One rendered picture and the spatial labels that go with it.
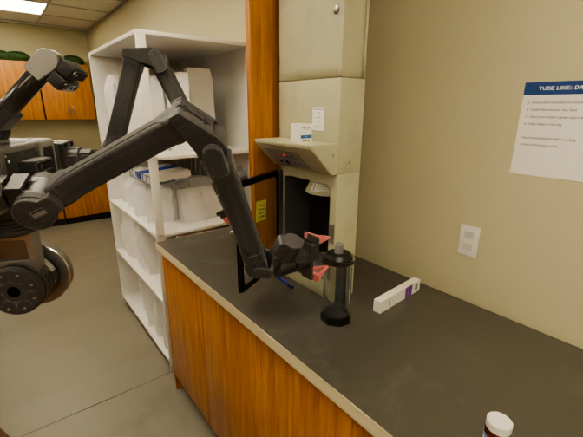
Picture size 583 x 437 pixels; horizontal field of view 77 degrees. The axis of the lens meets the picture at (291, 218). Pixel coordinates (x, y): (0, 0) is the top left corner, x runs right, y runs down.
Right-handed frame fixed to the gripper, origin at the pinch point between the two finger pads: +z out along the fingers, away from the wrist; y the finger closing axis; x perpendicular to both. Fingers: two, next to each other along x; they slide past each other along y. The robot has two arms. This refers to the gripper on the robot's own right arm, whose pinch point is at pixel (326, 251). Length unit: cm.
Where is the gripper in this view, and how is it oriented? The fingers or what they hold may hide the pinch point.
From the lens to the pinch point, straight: 114.4
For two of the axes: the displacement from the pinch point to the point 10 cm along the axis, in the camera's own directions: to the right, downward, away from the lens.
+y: 0.2, -9.6, -2.7
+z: 7.8, -1.6, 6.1
